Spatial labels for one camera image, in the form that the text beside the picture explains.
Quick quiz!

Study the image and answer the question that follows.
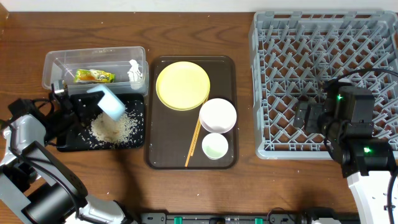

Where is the grey dishwasher rack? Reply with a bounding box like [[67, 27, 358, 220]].
[[249, 11, 397, 160]]

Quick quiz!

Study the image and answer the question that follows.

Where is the brown serving tray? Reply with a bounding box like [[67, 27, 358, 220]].
[[145, 55, 239, 170]]

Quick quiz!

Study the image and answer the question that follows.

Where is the crumpled white tissue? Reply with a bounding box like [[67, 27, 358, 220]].
[[127, 59, 143, 90]]

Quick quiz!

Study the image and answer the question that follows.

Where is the wooden chopsticks pair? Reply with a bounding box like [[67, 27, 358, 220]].
[[185, 95, 210, 168]]

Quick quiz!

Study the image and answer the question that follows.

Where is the light blue bowl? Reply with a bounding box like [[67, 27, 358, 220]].
[[86, 84, 126, 121]]

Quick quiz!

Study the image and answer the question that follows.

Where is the yellow plate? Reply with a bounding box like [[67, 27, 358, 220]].
[[155, 62, 211, 111]]

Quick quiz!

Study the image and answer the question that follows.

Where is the black tray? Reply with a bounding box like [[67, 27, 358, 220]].
[[57, 93, 145, 152]]

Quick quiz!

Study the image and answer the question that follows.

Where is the clear plastic bin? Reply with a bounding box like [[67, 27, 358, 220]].
[[42, 46, 149, 96]]

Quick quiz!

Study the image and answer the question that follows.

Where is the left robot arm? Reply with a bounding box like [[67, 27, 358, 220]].
[[1, 81, 142, 224]]

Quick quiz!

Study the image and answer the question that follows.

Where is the pile of rice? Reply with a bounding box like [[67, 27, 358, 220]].
[[76, 100, 145, 149]]

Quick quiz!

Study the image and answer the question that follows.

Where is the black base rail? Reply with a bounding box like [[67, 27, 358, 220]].
[[136, 207, 361, 224]]

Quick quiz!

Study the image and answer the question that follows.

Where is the pale green cup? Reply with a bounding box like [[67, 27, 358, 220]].
[[201, 133, 229, 160]]

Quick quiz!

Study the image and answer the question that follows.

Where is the yellow green snack wrapper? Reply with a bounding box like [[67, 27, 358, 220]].
[[74, 69, 115, 83]]

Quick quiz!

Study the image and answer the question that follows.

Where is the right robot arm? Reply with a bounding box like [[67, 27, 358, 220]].
[[293, 78, 397, 223]]

